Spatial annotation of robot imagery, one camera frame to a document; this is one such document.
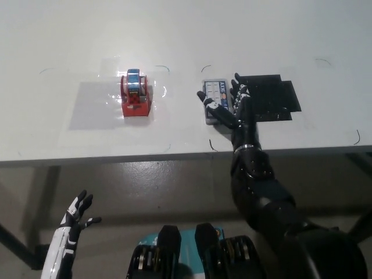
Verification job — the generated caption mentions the black floor plate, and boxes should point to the black floor plate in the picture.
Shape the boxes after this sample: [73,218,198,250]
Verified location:
[34,244,51,274]

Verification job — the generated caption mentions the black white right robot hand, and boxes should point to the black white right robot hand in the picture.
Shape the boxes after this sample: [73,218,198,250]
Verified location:
[197,72,262,153]

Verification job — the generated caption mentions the black tape patch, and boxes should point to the black tape patch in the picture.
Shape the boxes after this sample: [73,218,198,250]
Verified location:
[238,74,302,121]

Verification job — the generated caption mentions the grey table leg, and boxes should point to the grey table leg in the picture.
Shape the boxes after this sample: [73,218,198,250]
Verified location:
[34,165,61,248]

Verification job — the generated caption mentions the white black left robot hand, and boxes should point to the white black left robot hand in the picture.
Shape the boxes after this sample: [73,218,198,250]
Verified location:
[40,189,102,279]

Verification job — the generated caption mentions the black table leg bar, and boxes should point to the black table leg bar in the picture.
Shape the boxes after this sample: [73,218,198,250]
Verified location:
[347,208,372,242]
[0,223,37,271]

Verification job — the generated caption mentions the red tape dispenser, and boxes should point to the red tape dispenser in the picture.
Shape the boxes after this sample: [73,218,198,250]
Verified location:
[120,68,152,118]

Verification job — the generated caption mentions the clear plastic film sheet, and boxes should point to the clear plastic film sheet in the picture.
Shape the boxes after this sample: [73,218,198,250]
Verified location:
[58,55,172,146]

